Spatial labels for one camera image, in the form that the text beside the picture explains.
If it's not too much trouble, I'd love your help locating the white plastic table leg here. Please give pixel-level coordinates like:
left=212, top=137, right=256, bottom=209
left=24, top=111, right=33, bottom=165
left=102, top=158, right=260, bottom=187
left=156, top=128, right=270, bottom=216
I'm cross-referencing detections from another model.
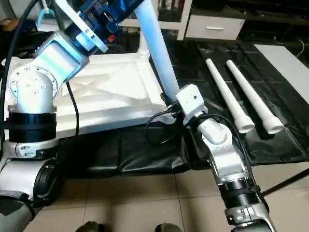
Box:
left=225, top=59, right=286, bottom=135
left=137, top=28, right=152, bottom=58
left=132, top=0, right=182, bottom=105
left=205, top=58, right=256, bottom=134

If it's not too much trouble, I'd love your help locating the white plastic table top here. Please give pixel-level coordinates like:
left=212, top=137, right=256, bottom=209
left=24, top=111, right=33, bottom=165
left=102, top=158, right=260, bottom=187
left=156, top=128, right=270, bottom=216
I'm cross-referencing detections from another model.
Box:
left=2, top=52, right=180, bottom=136

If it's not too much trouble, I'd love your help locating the white glass door cabinet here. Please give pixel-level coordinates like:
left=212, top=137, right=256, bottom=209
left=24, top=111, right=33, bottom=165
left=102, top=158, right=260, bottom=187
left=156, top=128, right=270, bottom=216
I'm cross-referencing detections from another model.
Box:
left=118, top=0, right=193, bottom=41

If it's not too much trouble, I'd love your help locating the black work mat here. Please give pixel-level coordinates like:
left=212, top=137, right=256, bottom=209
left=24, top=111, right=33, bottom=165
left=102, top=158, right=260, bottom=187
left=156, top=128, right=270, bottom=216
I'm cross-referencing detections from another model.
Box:
left=0, top=29, right=309, bottom=175

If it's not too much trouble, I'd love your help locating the light blue plastic item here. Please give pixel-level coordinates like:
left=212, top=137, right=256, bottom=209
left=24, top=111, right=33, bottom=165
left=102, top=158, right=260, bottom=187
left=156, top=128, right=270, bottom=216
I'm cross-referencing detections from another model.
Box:
left=37, top=0, right=55, bottom=27

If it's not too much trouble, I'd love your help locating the white drawer unit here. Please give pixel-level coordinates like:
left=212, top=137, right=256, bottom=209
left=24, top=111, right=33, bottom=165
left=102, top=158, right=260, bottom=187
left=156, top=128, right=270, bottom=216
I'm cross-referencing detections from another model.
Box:
left=185, top=14, right=245, bottom=41

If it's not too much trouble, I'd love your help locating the white flat panel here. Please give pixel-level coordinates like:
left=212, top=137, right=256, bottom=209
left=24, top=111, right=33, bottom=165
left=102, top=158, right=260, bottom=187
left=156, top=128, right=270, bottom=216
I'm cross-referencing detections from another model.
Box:
left=254, top=43, right=309, bottom=93

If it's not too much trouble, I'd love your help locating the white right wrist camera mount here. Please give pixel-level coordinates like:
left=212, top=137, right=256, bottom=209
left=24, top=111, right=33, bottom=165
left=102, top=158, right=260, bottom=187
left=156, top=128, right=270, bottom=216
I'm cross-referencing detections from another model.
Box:
left=174, top=84, right=210, bottom=128

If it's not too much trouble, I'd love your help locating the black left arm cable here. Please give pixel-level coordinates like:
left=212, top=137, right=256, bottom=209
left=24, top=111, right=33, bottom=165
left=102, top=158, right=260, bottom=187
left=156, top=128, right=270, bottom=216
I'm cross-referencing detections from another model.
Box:
left=0, top=0, right=81, bottom=145

